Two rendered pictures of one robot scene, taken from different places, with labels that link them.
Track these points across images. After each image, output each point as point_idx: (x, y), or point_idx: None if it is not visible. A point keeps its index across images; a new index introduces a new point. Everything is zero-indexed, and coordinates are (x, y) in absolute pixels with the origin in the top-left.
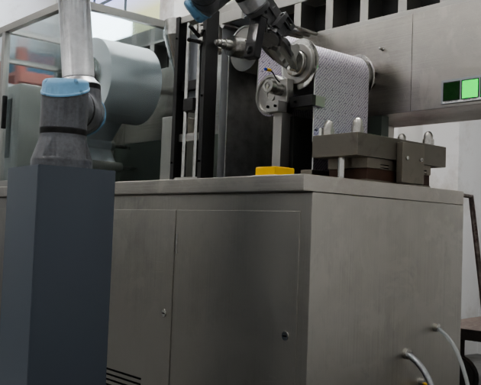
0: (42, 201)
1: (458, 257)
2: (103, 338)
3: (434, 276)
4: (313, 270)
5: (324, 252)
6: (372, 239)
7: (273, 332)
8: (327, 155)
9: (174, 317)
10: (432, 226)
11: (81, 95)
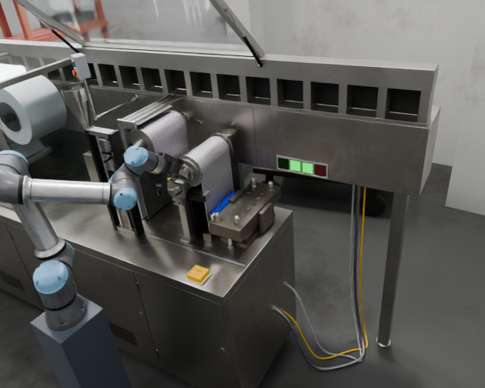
0: (71, 356)
1: (292, 242)
2: (125, 376)
3: (282, 263)
4: (233, 329)
5: (237, 316)
6: (256, 283)
7: (215, 346)
8: (220, 235)
9: (148, 318)
10: (280, 244)
11: (65, 282)
